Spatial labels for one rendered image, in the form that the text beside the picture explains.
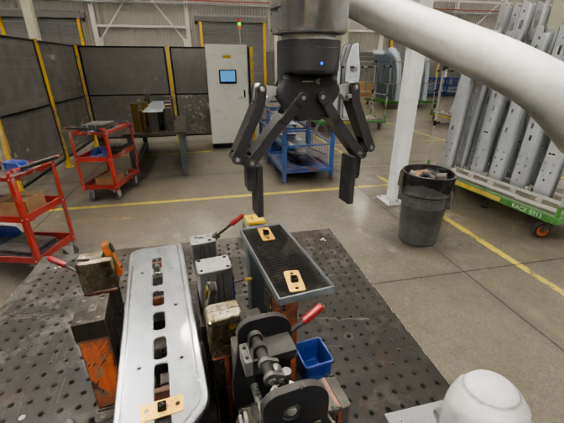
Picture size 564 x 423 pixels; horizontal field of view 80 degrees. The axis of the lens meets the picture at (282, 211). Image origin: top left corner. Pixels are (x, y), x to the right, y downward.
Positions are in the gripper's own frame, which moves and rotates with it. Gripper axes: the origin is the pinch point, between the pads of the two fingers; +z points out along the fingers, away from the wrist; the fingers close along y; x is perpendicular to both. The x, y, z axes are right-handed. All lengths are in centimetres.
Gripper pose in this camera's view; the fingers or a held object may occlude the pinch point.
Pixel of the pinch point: (304, 199)
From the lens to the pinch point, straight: 47.6
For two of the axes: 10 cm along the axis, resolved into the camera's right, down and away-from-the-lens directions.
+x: 3.4, 3.8, -8.6
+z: 0.0, 9.2, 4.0
